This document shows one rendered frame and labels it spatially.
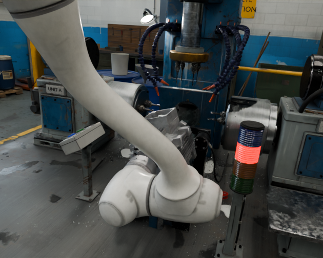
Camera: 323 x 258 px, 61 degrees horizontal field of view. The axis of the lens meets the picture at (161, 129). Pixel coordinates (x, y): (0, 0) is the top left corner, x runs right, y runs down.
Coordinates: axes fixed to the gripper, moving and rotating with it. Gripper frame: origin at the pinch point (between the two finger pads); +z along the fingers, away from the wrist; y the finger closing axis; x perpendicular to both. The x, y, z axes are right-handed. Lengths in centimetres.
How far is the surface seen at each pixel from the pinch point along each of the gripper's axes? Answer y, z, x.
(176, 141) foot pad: -6.3, -7.0, -2.8
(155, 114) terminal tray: 6.4, 8.1, -3.9
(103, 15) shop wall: 336, 569, 18
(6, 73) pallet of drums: 408, 314, 104
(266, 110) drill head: -34.6, 28.4, -3.2
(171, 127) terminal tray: -2.6, -0.2, -3.9
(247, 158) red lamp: -28.2, -20.4, -9.0
